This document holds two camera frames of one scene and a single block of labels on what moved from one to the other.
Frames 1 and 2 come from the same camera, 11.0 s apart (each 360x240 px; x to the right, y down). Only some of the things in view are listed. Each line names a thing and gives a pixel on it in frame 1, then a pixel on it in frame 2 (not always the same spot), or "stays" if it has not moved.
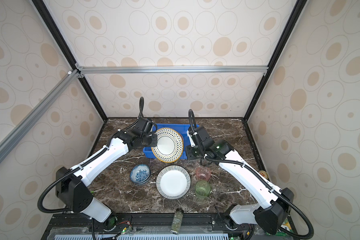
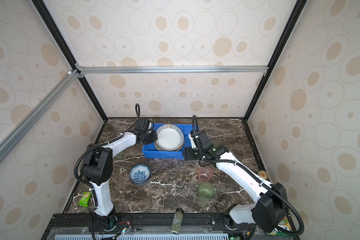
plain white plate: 173,182 to 170,137
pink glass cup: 203,173 stays
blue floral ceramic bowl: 140,174 stays
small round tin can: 264,174 stays
